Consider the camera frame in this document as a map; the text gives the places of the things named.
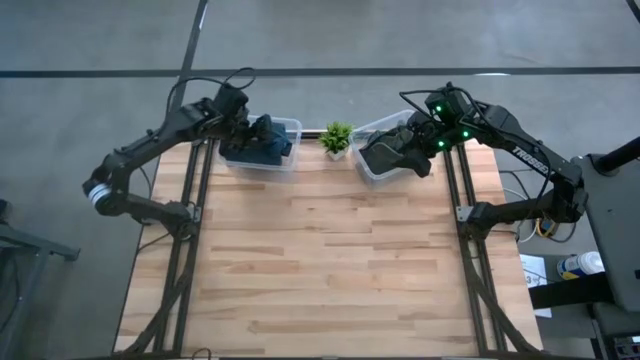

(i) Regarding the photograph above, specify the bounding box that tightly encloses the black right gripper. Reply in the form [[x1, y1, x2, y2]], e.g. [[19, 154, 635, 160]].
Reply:
[[384, 112, 451, 179]]

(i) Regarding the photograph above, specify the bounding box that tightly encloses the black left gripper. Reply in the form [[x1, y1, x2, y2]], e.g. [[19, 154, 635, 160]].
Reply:
[[218, 113, 275, 156]]

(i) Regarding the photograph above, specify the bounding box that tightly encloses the blue denim cap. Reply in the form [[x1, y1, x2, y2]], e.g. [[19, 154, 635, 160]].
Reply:
[[222, 122, 294, 166]]

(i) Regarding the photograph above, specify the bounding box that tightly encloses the dark green cap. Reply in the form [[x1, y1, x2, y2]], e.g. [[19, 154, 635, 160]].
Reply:
[[359, 127, 416, 176]]

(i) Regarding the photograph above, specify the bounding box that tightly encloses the clear plastic bin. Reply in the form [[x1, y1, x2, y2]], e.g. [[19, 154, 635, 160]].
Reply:
[[348, 108, 432, 182], [217, 114, 304, 174]]

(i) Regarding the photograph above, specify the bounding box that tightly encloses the green potted plant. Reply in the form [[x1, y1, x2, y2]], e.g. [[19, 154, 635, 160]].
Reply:
[[317, 121, 355, 162]]

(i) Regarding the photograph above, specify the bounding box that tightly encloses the white paper sheet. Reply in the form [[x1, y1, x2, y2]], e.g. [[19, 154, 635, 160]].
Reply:
[[519, 253, 554, 319]]

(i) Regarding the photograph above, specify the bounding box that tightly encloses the white wipes bottle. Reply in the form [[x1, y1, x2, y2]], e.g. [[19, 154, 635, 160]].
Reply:
[[556, 251, 605, 280]]

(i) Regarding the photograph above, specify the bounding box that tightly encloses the black pole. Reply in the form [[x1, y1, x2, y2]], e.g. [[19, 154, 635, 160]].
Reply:
[[594, 134, 640, 174]]

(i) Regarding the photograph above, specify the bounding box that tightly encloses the grey equipment cart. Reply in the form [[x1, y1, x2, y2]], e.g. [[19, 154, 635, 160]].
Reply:
[[572, 152, 640, 314]]

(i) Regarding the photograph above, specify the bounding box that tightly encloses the grey metal stand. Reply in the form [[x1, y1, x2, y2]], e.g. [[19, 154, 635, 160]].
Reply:
[[0, 199, 81, 360]]

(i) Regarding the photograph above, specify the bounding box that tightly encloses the black aluminium table frame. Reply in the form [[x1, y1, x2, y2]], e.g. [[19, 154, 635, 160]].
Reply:
[[117, 139, 217, 357], [442, 143, 539, 357]]

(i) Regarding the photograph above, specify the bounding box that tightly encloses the yellow cable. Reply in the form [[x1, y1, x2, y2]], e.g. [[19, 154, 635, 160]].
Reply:
[[536, 217, 559, 240]]

